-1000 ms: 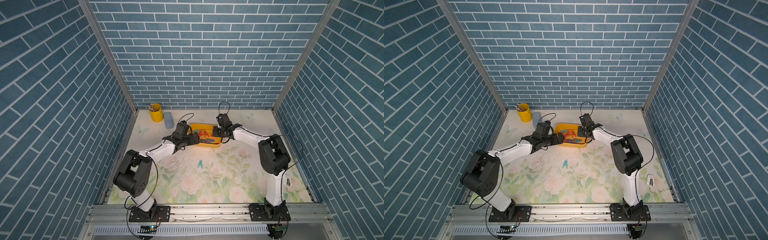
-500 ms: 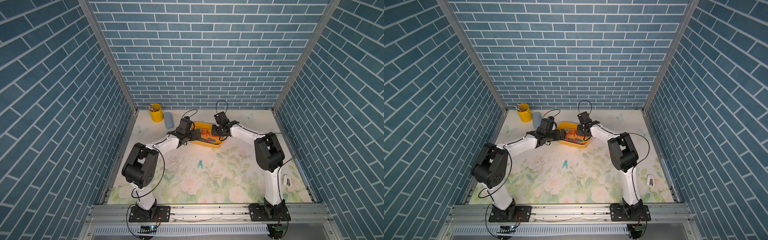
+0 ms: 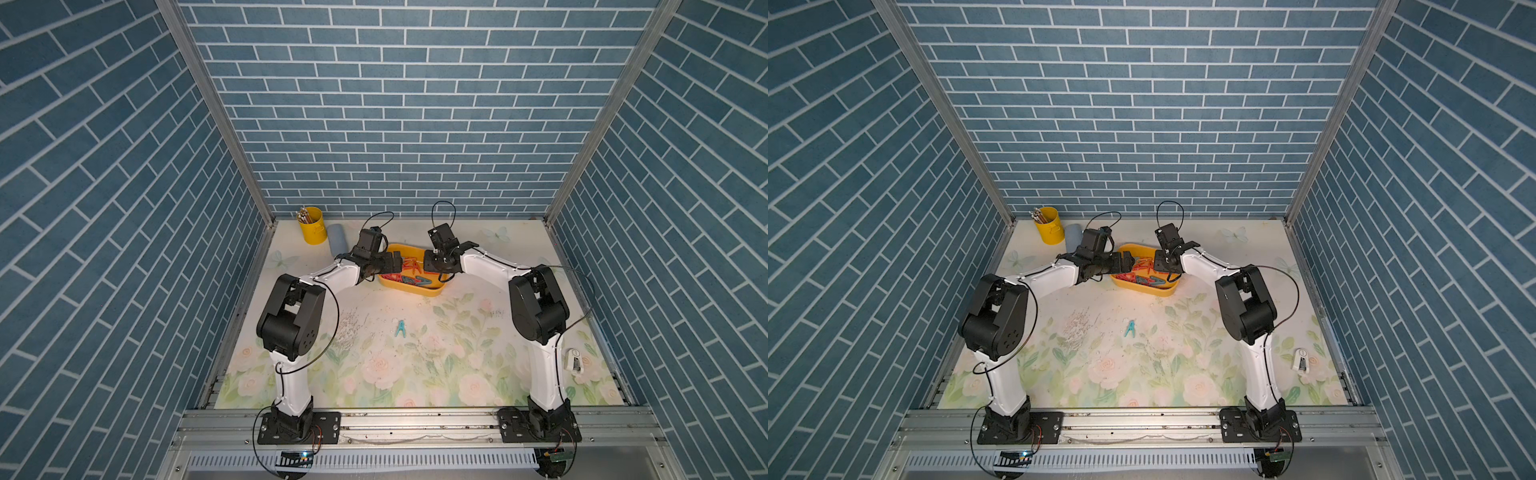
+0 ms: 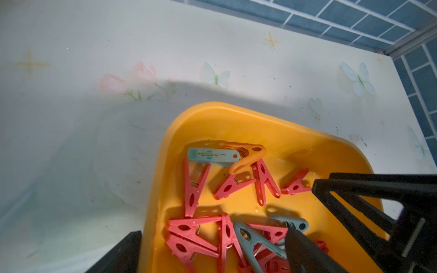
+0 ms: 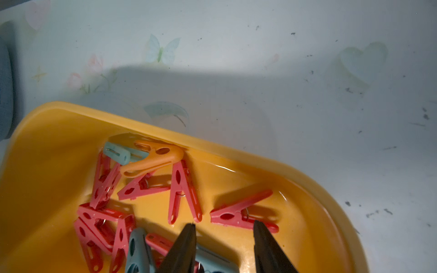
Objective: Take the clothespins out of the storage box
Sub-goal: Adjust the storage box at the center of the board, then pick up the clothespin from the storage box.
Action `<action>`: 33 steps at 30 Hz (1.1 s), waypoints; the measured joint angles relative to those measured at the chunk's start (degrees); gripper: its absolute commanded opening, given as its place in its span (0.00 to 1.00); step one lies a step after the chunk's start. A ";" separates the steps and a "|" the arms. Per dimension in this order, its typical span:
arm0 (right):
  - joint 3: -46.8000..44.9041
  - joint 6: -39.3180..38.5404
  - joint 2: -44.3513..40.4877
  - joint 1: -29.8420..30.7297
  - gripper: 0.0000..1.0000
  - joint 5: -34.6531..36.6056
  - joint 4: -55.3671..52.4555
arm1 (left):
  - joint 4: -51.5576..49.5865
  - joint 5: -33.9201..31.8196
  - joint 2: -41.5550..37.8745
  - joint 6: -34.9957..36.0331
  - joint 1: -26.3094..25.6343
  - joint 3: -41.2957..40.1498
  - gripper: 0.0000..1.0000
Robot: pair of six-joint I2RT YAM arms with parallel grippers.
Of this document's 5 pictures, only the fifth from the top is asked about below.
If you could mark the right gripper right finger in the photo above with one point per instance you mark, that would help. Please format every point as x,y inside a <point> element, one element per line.
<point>269,257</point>

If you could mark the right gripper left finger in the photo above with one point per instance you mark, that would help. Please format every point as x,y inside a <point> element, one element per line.
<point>181,257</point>

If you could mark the pink-red clothespin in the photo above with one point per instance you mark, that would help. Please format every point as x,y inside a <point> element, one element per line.
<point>182,186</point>

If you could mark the yellow plastic storage box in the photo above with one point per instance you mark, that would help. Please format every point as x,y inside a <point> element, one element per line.
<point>48,172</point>

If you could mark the red clothespin box edge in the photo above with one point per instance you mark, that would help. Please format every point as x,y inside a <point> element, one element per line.
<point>124,228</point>

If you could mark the red clothespin box left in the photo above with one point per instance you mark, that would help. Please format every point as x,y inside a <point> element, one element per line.
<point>106,178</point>

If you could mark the light teal clothespin in box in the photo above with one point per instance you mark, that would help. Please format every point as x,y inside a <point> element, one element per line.
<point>123,155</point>

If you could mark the grey-blue clothespin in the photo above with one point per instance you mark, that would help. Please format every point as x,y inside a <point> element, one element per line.
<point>210,262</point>

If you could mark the grey-green clothespin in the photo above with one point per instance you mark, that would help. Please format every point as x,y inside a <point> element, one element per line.
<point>139,258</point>

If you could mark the red clothespin under orange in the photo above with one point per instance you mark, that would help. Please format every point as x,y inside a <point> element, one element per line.
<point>140,186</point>

